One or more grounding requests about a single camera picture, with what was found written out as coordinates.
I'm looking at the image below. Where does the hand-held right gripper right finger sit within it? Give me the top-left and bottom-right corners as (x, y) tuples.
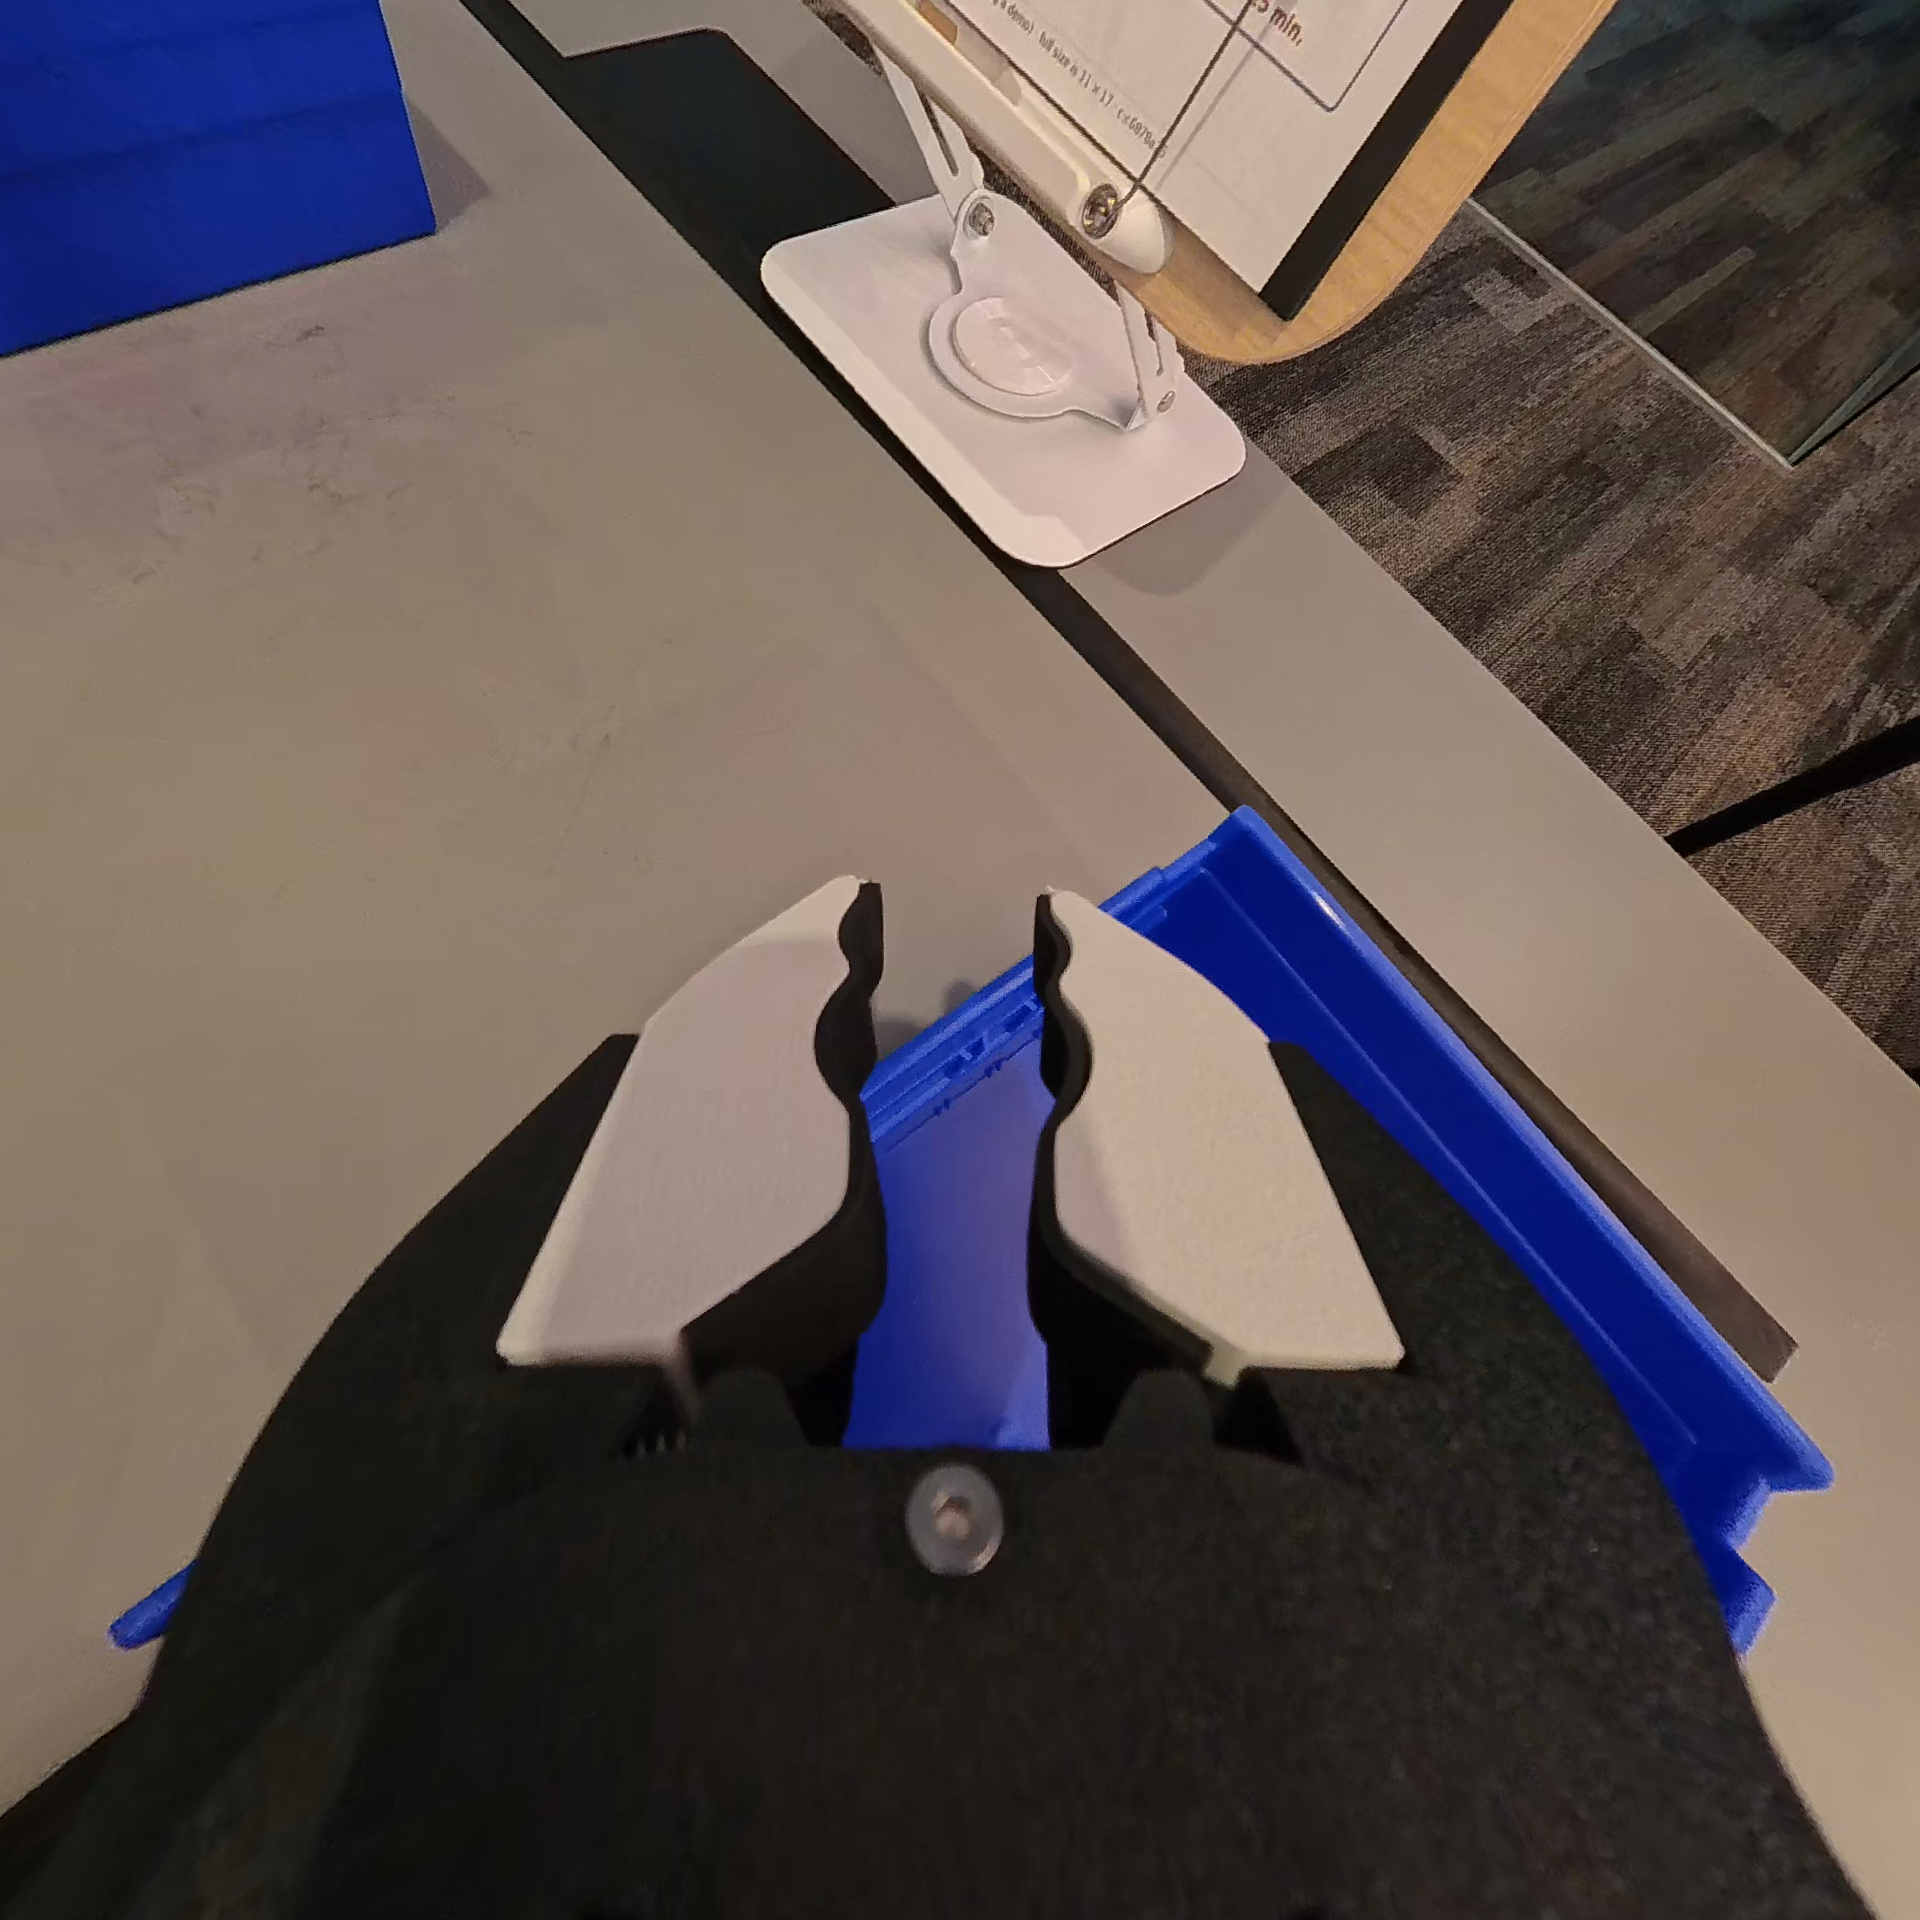
(1029, 887), (1409, 1415)

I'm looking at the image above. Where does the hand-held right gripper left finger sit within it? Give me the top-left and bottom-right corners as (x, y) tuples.
(495, 879), (891, 1410)

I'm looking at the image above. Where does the blue plastic bin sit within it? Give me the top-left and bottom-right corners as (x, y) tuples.
(110, 807), (1832, 1659)
(0, 0), (442, 362)

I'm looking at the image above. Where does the black flat mat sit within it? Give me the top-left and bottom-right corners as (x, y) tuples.
(466, 0), (918, 301)

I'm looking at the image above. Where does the printed instruction sign board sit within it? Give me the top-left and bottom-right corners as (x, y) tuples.
(872, 0), (1474, 301)

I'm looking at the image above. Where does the white mount plate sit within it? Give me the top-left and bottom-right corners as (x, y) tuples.
(760, 195), (1249, 566)

